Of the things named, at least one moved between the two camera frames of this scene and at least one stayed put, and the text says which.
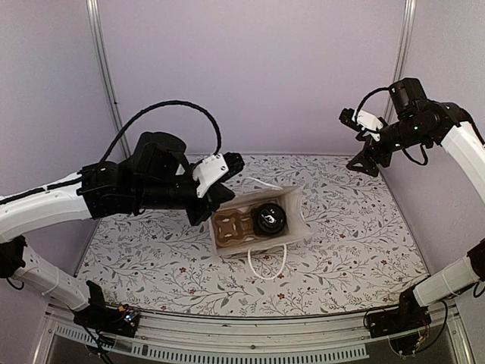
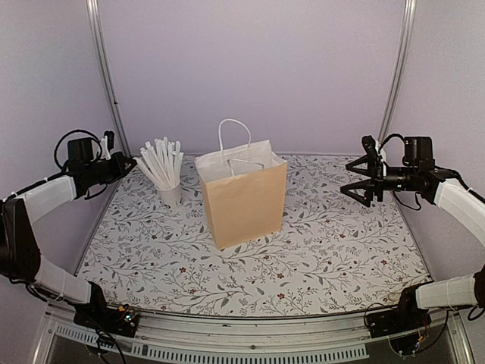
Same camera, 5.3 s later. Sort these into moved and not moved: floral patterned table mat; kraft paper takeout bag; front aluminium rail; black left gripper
Moved: kraft paper takeout bag; black left gripper
Not moved: front aluminium rail; floral patterned table mat
